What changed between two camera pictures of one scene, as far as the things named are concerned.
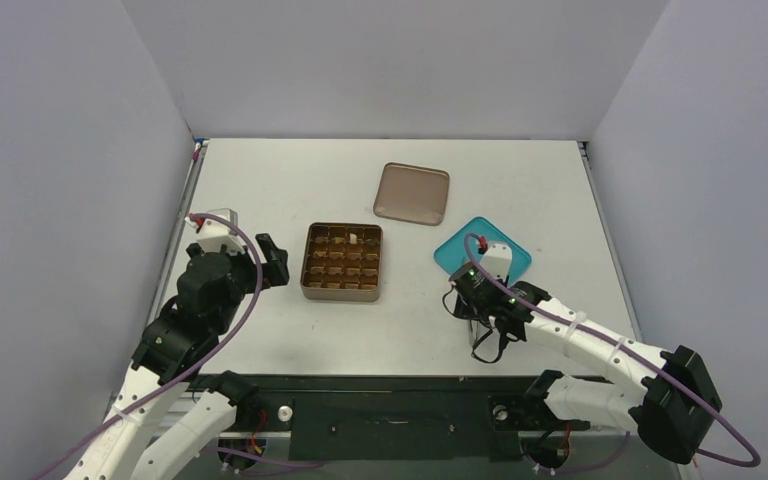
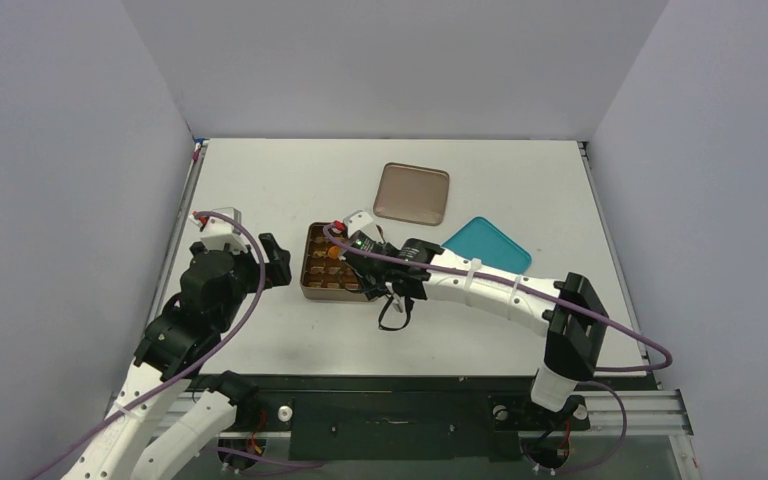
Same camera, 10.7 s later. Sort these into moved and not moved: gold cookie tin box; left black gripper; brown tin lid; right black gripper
Moved: right black gripper
Not moved: gold cookie tin box; brown tin lid; left black gripper
